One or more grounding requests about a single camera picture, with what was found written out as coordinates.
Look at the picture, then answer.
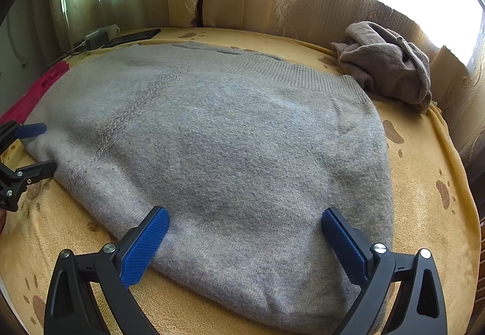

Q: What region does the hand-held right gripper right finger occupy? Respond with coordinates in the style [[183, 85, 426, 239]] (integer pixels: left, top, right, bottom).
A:
[[322, 208, 448, 335]]

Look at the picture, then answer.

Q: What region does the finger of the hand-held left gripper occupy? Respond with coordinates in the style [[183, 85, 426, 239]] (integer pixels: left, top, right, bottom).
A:
[[0, 121, 47, 151], [0, 159, 57, 189]]

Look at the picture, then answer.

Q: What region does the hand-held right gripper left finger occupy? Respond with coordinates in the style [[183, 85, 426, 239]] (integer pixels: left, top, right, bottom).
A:
[[43, 206, 170, 335]]

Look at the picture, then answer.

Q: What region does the grey beaded knit sweater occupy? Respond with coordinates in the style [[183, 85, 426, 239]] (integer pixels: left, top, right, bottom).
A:
[[23, 41, 395, 333]]

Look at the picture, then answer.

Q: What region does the taupe ribbed knit sweater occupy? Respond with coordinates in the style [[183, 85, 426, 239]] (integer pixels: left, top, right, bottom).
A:
[[330, 20, 433, 114]]

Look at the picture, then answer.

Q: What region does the red cloth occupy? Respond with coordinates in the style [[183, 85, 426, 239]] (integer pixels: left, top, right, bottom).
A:
[[0, 61, 71, 126]]

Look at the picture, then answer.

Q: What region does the yellow paw-print blanket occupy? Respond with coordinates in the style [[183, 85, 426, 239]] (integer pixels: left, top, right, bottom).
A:
[[0, 27, 482, 335]]

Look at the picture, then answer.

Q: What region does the white charger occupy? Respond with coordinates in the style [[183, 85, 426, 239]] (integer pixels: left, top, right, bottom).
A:
[[84, 25, 120, 49]]

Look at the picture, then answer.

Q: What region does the black smartphone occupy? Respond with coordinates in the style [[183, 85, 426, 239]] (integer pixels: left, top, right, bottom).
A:
[[102, 28, 162, 49]]

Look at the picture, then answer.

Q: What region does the beige embossed curtain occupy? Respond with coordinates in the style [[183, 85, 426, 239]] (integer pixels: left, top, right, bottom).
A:
[[202, 0, 485, 157]]

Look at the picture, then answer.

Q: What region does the black charger cable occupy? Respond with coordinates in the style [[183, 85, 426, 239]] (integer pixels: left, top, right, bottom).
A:
[[61, 41, 89, 57]]

